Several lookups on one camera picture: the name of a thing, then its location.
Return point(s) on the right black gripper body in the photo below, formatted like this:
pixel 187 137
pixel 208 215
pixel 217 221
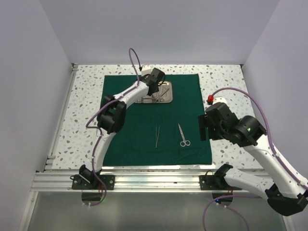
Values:
pixel 215 131

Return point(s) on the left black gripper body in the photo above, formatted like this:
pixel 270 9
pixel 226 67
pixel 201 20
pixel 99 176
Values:
pixel 156 90

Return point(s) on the steel surgical scissors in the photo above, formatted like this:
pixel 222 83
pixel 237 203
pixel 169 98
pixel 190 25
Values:
pixel 184 142

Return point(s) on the steel tweezers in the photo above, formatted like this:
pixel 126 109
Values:
pixel 157 132

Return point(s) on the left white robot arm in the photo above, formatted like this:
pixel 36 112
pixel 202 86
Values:
pixel 110 119

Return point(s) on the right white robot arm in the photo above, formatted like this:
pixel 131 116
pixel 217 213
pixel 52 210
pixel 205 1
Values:
pixel 286 191

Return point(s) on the stainless steel instrument tray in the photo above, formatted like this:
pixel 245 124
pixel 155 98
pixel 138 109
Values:
pixel 168 97

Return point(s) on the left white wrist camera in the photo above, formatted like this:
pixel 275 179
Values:
pixel 146 70

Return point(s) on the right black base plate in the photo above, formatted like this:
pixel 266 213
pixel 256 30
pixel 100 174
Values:
pixel 210 182

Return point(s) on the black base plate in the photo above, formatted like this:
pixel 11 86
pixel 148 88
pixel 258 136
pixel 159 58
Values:
pixel 80 183
pixel 210 182

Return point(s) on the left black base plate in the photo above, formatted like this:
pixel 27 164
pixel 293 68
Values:
pixel 80 183

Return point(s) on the aluminium mounting rail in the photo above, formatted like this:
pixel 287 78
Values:
pixel 142 199

